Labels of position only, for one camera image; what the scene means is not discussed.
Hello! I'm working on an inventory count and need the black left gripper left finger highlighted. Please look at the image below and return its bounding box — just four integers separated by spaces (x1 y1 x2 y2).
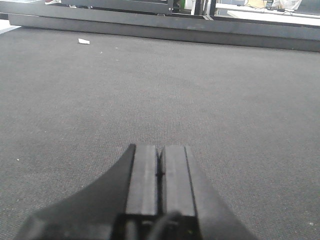
15 144 158 240

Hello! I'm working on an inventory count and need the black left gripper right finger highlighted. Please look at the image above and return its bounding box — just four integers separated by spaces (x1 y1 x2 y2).
161 145 256 240

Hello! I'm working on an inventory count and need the white paper scrap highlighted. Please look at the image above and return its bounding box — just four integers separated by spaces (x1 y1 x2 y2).
78 38 90 45

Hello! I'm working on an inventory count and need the dark metal floor frame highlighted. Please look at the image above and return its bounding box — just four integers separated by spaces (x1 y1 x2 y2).
0 1 320 52

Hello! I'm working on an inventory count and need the black machine base frame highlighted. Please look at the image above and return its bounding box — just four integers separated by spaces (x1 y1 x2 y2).
61 0 178 15

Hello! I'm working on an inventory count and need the white desk with cables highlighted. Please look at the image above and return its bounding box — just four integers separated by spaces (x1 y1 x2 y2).
215 2 320 19

